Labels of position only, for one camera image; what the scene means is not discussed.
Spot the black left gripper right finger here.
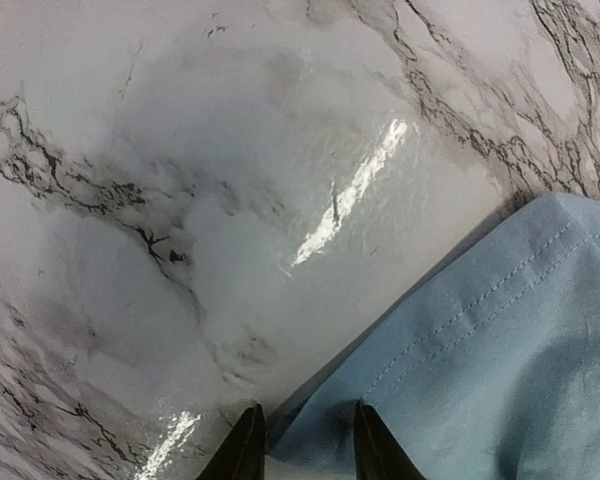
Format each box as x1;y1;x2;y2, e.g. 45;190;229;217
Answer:
353;401;423;480

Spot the light blue garment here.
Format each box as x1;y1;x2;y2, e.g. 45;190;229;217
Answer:
269;193;600;479

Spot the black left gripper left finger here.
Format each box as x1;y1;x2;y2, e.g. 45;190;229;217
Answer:
197;403;266;480

